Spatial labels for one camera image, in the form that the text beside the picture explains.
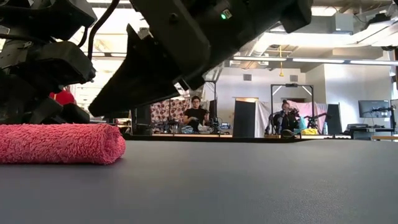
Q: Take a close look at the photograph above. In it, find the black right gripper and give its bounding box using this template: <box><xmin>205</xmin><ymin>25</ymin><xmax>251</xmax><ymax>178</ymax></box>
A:
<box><xmin>88</xmin><ymin>0</ymin><xmax>282</xmax><ymax>118</ymax></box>

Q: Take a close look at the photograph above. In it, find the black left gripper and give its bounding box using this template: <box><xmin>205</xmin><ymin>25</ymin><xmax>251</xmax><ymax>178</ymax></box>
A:
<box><xmin>0</xmin><ymin>40</ymin><xmax>96</xmax><ymax>124</ymax></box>

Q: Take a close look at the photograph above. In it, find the pink terry towel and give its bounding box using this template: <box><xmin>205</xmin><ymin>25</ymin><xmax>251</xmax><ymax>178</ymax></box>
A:
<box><xmin>0</xmin><ymin>123</ymin><xmax>127</xmax><ymax>166</ymax></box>

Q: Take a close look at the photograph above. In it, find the red round object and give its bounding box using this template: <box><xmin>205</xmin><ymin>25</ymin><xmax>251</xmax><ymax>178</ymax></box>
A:
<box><xmin>49</xmin><ymin>90</ymin><xmax>76</xmax><ymax>106</ymax></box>

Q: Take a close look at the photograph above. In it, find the black computer tower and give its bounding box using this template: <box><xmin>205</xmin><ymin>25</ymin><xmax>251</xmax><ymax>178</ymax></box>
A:
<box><xmin>130</xmin><ymin>105</ymin><xmax>152</xmax><ymax>136</ymax></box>

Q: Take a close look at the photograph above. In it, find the red patterned cloth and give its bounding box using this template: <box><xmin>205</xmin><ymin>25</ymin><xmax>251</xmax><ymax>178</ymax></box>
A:
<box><xmin>150</xmin><ymin>98</ymin><xmax>192</xmax><ymax>126</ymax></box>

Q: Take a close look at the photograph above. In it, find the person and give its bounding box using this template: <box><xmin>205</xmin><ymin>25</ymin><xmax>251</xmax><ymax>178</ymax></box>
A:
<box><xmin>182</xmin><ymin>95</ymin><xmax>210</xmax><ymax>133</ymax></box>
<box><xmin>272</xmin><ymin>99</ymin><xmax>300</xmax><ymax>138</ymax></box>

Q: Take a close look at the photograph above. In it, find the black upright panel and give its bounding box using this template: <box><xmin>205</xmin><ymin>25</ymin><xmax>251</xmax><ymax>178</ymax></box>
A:
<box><xmin>324</xmin><ymin>103</ymin><xmax>344</xmax><ymax>136</ymax></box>
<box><xmin>233</xmin><ymin>98</ymin><xmax>257</xmax><ymax>139</ymax></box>

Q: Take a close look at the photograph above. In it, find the long ceiling light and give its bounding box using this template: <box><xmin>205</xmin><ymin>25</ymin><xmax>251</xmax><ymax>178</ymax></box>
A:
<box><xmin>349</xmin><ymin>59</ymin><xmax>398</xmax><ymax>67</ymax></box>
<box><xmin>232</xmin><ymin>55</ymin><xmax>287</xmax><ymax>62</ymax></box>
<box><xmin>292</xmin><ymin>57</ymin><xmax>346</xmax><ymax>64</ymax></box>

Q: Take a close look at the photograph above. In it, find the white hanging cloth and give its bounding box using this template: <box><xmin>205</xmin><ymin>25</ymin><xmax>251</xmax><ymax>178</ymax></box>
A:
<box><xmin>254</xmin><ymin>100</ymin><xmax>275</xmax><ymax>139</ymax></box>

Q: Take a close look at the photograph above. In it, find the grey table mat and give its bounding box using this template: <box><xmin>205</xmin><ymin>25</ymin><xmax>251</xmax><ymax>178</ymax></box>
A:
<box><xmin>0</xmin><ymin>139</ymin><xmax>398</xmax><ymax>224</ymax></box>

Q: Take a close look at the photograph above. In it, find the pink hanging cloth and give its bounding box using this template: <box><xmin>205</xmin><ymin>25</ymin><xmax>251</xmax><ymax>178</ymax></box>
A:
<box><xmin>294</xmin><ymin>100</ymin><xmax>328</xmax><ymax>133</ymax></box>

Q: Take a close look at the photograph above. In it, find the black computer monitor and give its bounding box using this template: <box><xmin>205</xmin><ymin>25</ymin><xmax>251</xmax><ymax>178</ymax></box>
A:
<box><xmin>358</xmin><ymin>99</ymin><xmax>392</xmax><ymax>119</ymax></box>

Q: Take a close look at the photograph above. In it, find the dark desk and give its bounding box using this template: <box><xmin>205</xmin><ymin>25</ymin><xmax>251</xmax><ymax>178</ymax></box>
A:
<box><xmin>346</xmin><ymin>123</ymin><xmax>398</xmax><ymax>141</ymax></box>

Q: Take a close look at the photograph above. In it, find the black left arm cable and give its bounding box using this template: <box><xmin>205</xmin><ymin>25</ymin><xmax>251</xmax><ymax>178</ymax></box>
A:
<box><xmin>87</xmin><ymin>0</ymin><xmax>121</xmax><ymax>60</ymax></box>

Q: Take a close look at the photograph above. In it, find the black aluminium table frame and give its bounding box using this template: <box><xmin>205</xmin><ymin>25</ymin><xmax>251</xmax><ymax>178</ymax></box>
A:
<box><xmin>123</xmin><ymin>133</ymin><xmax>398</xmax><ymax>144</ymax></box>

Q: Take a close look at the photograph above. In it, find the black metal stand frame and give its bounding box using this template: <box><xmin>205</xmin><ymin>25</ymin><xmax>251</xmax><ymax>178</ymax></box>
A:
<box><xmin>269</xmin><ymin>82</ymin><xmax>316</xmax><ymax>136</ymax></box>

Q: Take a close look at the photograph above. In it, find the yellow hanging cord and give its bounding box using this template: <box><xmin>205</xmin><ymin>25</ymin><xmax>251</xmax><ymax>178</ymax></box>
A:
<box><xmin>277</xmin><ymin>44</ymin><xmax>285</xmax><ymax>78</ymax></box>

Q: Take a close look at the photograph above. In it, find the grey ceiling duct box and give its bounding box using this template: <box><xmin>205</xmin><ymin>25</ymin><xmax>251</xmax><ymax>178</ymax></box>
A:
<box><xmin>330</xmin><ymin>12</ymin><xmax>355</xmax><ymax>35</ymax></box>

